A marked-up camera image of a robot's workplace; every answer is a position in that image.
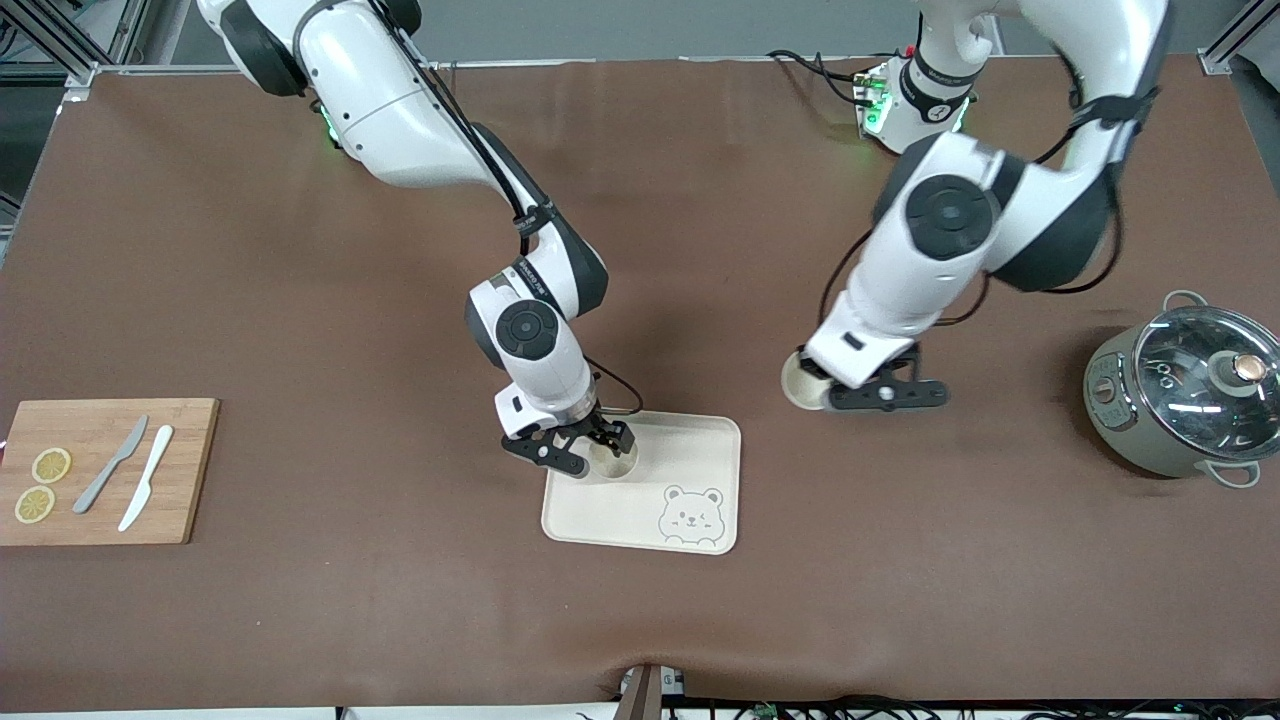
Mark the white IKEA cup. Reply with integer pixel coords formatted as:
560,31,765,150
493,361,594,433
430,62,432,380
586,442,640,485
781,349,834,412

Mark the cream bear print tray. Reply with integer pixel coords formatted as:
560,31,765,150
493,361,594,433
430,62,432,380
541,411,742,556

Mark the grey-green cooking pot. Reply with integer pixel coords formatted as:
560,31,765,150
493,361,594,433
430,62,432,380
1083,290,1280,489

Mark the glass pot lid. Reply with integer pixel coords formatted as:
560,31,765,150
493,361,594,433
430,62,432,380
1133,308,1280,463

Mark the white plastic knife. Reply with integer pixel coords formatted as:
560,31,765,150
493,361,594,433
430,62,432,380
118,425,175,533

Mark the grey plastic knife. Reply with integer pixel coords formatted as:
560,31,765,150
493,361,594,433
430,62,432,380
72,415,150,515

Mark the bamboo cutting board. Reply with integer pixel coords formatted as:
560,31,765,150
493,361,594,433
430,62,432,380
0,398,221,547

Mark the metal camera bracket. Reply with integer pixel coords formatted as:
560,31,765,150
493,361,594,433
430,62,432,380
619,663,687,720

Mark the black base power cable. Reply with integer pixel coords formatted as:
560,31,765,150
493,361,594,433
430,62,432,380
766,47,873,107

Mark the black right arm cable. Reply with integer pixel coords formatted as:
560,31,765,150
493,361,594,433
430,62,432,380
368,0,646,417

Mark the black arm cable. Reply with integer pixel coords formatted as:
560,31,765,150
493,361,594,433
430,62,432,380
368,0,646,417
818,40,1167,333

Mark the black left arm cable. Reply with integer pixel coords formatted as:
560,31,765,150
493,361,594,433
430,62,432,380
818,40,1167,333

